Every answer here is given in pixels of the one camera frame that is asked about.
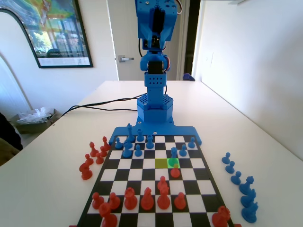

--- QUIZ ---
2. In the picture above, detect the moved blue pawn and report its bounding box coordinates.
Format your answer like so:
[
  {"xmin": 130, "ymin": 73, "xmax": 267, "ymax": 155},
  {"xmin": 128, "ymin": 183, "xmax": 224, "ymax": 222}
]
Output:
[{"xmin": 169, "ymin": 147, "xmax": 180, "ymax": 168}]

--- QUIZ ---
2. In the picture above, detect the blue chess king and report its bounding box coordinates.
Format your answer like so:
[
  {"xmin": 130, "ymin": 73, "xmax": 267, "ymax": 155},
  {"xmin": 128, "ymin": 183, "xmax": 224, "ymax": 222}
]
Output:
[{"xmin": 126, "ymin": 122, "xmax": 135, "ymax": 144}]

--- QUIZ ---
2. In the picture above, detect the red chess bishop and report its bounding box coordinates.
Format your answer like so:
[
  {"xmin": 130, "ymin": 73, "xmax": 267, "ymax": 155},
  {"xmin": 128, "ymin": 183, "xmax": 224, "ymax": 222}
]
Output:
[
  {"xmin": 101, "ymin": 136, "xmax": 111, "ymax": 151},
  {"xmin": 89, "ymin": 141, "xmax": 99, "ymax": 157},
  {"xmin": 141, "ymin": 187, "xmax": 155, "ymax": 211}
]

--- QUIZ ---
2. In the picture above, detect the red chess knight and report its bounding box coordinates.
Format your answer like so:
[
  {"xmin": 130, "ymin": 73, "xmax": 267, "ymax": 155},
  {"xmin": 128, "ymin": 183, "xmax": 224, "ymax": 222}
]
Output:
[{"xmin": 79, "ymin": 162, "xmax": 93, "ymax": 181}]

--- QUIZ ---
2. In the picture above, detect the red chess king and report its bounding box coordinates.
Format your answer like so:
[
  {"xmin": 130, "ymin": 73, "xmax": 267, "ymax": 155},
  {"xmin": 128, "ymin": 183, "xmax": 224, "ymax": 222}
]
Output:
[{"xmin": 156, "ymin": 184, "xmax": 171, "ymax": 210}]

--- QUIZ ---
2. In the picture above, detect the red chess queen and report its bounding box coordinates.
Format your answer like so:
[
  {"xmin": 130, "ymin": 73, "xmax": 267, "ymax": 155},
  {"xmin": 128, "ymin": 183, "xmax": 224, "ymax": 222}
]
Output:
[{"xmin": 124, "ymin": 187, "xmax": 138, "ymax": 210}]

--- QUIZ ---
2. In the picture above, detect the red chess rook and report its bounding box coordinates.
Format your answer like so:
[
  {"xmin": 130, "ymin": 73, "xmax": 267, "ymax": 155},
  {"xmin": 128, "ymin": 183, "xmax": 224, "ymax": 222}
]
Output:
[
  {"xmin": 98, "ymin": 202, "xmax": 118, "ymax": 227},
  {"xmin": 212, "ymin": 205, "xmax": 232, "ymax": 227}
]

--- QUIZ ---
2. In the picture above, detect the blue chess knight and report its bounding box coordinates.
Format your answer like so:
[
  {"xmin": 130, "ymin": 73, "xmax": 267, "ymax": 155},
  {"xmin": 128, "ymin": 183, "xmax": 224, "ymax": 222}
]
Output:
[
  {"xmin": 241, "ymin": 201, "xmax": 259, "ymax": 224},
  {"xmin": 240, "ymin": 188, "xmax": 257, "ymax": 209}
]

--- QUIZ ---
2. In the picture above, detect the white door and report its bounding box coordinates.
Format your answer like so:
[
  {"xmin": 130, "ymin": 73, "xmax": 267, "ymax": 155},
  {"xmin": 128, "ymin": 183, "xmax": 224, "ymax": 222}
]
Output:
[{"xmin": 107, "ymin": 0, "xmax": 190, "ymax": 81}]

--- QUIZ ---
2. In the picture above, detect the framed poster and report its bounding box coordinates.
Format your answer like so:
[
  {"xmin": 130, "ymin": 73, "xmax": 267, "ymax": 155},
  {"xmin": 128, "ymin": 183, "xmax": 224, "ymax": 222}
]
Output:
[{"xmin": 0, "ymin": 0, "xmax": 94, "ymax": 69}]

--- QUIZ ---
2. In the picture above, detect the clear plastic bag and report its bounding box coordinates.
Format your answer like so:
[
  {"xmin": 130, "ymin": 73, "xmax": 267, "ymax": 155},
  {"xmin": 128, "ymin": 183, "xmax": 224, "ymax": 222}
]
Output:
[{"xmin": 17, "ymin": 106, "xmax": 54, "ymax": 125}]

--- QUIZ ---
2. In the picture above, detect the cardboard box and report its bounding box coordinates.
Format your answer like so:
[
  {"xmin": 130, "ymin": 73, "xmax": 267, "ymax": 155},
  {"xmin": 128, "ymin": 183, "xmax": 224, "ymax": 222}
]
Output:
[{"xmin": 10, "ymin": 108, "xmax": 62, "ymax": 134}]

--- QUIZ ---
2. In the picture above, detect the black and white chessboard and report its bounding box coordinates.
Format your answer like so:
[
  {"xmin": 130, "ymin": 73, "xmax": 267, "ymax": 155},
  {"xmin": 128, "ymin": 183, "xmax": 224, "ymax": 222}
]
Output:
[{"xmin": 75, "ymin": 134, "xmax": 237, "ymax": 227}]

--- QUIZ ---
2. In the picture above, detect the person in dark clothing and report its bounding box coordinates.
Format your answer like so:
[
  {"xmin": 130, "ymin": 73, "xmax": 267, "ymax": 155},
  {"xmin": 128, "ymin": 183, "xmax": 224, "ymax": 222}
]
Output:
[{"xmin": 0, "ymin": 111, "xmax": 24, "ymax": 166}]

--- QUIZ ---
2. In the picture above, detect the black power cable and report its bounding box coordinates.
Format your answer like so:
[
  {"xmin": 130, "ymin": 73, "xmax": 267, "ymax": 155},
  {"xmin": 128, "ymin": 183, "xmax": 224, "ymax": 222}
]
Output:
[
  {"xmin": 61, "ymin": 105, "xmax": 138, "ymax": 118},
  {"xmin": 77, "ymin": 94, "xmax": 145, "ymax": 107}
]

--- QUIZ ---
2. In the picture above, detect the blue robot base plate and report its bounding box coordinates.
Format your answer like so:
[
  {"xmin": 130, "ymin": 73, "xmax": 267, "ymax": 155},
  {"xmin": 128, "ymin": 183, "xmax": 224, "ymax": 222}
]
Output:
[{"xmin": 109, "ymin": 115, "xmax": 203, "ymax": 146}]

